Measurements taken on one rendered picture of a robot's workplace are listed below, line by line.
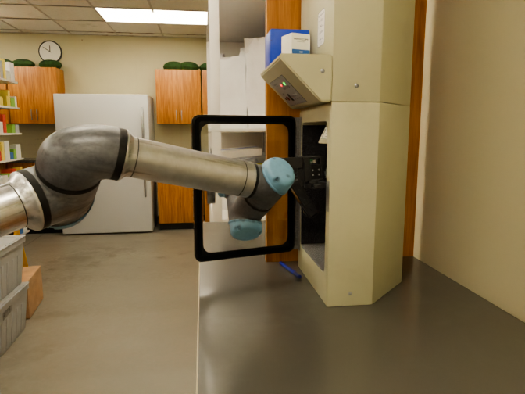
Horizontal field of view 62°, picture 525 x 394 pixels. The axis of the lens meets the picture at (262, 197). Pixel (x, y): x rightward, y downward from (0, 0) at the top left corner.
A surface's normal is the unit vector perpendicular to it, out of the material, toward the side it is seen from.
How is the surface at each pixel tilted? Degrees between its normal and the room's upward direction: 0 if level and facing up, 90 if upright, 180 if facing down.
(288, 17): 90
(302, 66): 90
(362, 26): 90
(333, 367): 0
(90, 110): 90
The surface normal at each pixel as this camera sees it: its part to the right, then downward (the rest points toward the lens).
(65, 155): -0.09, 0.07
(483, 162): -0.99, 0.02
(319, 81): 0.14, 0.15
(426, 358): 0.00, -0.99
